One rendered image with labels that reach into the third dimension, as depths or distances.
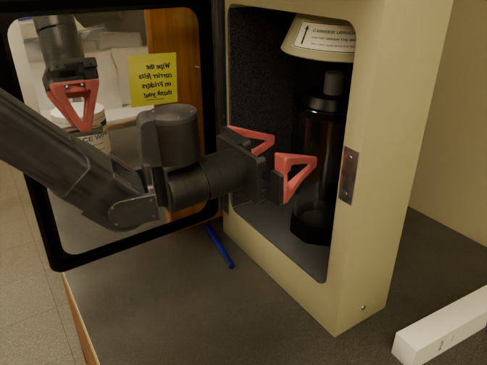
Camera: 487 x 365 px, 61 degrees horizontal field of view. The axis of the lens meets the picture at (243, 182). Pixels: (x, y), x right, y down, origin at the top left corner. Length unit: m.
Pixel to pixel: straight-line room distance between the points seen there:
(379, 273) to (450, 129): 0.39
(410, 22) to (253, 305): 0.46
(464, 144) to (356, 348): 0.47
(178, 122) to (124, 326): 0.35
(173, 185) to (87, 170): 0.10
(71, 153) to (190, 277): 0.36
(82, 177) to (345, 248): 0.33
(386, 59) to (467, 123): 0.47
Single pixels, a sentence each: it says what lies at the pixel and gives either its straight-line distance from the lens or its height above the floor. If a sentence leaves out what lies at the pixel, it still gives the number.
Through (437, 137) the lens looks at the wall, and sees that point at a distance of 0.95.
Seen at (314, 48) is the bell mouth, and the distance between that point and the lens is 0.54.
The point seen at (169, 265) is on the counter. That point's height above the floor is 0.94.
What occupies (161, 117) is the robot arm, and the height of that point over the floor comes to 1.27.
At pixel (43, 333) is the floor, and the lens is 2.09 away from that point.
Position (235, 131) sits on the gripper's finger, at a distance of 0.59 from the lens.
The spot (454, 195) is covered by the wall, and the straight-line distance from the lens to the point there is 0.96.
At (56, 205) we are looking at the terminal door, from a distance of 0.66.
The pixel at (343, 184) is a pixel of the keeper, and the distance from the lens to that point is 0.51.
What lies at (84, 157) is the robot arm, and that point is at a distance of 0.46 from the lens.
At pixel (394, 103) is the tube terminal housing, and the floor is 1.29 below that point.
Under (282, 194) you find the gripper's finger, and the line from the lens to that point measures 0.52.
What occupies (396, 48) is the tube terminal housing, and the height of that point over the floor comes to 1.35.
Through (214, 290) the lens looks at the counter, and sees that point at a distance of 0.71.
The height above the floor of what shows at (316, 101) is 1.25.
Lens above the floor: 1.42
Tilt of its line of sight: 28 degrees down
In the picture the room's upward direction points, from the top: straight up
